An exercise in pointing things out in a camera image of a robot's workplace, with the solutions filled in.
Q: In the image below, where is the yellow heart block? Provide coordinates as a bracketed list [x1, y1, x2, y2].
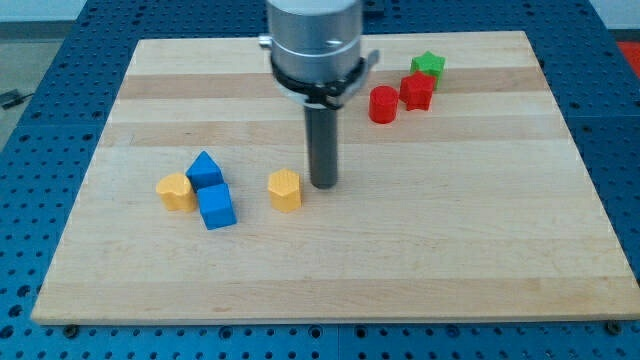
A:
[155, 173, 198, 212]

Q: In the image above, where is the blue cube block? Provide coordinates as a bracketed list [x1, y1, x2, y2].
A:
[197, 183, 237, 230]

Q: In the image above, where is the wooden board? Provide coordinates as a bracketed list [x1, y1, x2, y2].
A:
[32, 31, 639, 325]

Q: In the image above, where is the green star block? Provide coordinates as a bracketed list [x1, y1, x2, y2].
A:
[410, 51, 446, 87]

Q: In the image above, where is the black cable clamp ring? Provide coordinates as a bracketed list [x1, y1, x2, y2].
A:
[269, 55, 368, 111]

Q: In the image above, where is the blue triangle block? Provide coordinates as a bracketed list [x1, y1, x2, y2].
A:
[186, 151, 224, 192]

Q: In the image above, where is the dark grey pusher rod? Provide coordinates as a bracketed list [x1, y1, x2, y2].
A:
[304, 107, 338, 189]

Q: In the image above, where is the red star block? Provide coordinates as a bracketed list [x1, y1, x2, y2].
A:
[399, 71, 437, 111]

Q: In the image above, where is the black device on floor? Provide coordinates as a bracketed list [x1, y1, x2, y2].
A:
[0, 89, 32, 110]

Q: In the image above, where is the yellow hexagon block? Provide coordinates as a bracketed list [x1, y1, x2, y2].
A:
[267, 168, 302, 213]

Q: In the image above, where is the red cylinder block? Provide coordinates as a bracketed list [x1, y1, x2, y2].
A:
[368, 85, 399, 124]

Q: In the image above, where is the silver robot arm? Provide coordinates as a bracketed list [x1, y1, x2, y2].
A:
[259, 0, 379, 189]

